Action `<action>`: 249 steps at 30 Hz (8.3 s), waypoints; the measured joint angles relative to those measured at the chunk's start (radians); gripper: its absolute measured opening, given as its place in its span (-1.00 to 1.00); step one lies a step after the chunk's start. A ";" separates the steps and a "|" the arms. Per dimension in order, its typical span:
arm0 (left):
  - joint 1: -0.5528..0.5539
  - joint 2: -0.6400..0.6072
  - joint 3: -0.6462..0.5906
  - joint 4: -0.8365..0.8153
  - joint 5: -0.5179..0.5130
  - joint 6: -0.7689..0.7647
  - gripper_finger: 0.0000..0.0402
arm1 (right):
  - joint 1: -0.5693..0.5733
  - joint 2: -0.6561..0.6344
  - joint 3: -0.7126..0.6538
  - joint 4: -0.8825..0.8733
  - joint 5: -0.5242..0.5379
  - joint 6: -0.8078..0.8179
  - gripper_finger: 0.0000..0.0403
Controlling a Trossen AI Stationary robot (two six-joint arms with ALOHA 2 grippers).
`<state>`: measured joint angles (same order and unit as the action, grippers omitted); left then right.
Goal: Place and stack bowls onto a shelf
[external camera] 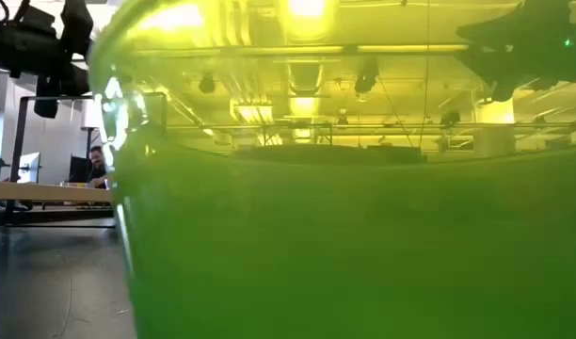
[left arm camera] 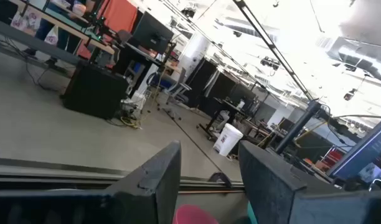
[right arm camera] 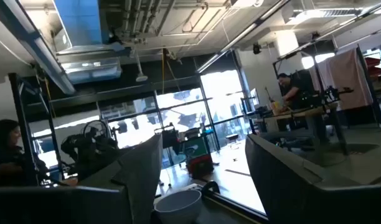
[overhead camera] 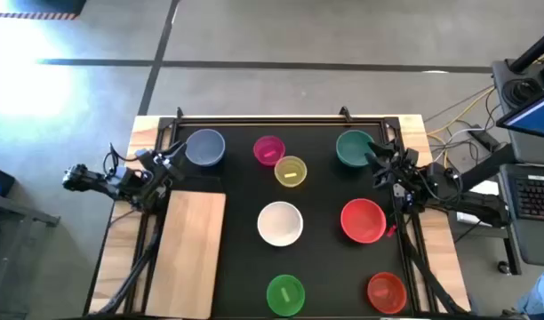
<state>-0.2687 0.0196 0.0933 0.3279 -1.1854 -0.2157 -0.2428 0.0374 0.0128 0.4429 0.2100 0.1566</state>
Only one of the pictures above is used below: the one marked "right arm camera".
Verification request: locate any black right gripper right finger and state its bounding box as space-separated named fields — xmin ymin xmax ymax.
xmin=245 ymin=133 xmax=381 ymax=224

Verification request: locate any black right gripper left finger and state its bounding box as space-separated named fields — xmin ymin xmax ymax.
xmin=0 ymin=133 xmax=163 ymax=224

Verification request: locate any white bowl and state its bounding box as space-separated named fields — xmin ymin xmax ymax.
xmin=154 ymin=189 xmax=203 ymax=224

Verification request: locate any red and green cart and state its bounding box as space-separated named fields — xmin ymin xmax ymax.
xmin=182 ymin=127 xmax=215 ymax=180

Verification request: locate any black table clamp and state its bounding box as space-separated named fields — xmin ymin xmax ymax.
xmin=201 ymin=180 xmax=222 ymax=196

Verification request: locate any wooden table with robot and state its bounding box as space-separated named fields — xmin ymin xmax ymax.
xmin=261 ymin=101 xmax=350 ymax=156

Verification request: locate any person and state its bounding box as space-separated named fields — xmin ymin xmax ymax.
xmin=0 ymin=119 xmax=50 ymax=187
xmin=276 ymin=72 xmax=314 ymax=110

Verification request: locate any white pendant lamp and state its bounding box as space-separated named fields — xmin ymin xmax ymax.
xmin=133 ymin=49 xmax=149 ymax=83

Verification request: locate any pink hanging cloth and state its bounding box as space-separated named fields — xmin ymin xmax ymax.
xmin=314 ymin=48 xmax=374 ymax=110

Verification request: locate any red storage bin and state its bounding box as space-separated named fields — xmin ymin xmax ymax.
xmin=364 ymin=57 xmax=381 ymax=78

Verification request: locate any black metal frame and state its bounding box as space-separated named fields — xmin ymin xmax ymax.
xmin=8 ymin=73 xmax=65 ymax=187

